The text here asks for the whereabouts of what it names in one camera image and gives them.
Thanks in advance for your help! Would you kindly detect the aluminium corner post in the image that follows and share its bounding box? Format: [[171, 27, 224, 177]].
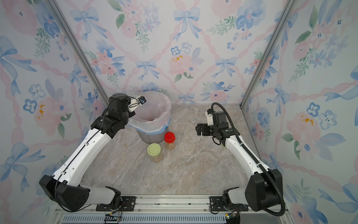
[[44, 0, 109, 106], [240, 0, 296, 109]]

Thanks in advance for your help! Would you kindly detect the left aluminium corner post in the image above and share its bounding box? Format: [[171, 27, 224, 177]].
[[44, 0, 109, 106]]

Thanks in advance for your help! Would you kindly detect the thin black left cable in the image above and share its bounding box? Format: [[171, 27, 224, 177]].
[[54, 96, 140, 212]]

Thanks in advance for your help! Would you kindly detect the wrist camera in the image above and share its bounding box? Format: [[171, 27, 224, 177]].
[[205, 109, 218, 126], [128, 96, 146, 111]]

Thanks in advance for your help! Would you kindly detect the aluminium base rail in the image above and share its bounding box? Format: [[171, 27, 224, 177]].
[[49, 195, 293, 224]]

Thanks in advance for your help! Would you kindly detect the grey mesh trash bin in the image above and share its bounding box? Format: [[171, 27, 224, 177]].
[[137, 127, 169, 144]]

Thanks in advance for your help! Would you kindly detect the black corrugated cable conduit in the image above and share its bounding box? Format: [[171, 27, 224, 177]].
[[211, 102, 286, 217]]

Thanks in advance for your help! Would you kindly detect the right aluminium corner post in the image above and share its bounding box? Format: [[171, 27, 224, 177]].
[[240, 0, 296, 109]]

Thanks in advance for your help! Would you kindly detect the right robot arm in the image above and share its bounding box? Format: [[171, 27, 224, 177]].
[[195, 124, 286, 216]]

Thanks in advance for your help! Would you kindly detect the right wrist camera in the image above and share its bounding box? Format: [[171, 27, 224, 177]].
[[205, 109, 218, 126]]

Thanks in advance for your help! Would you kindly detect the red lid peanut jar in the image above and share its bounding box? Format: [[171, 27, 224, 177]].
[[164, 132, 176, 149]]

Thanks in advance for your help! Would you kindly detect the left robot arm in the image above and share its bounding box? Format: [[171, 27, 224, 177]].
[[39, 93, 146, 212]]

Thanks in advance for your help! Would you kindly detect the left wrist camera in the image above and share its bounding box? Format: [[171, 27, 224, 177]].
[[128, 96, 146, 111]]

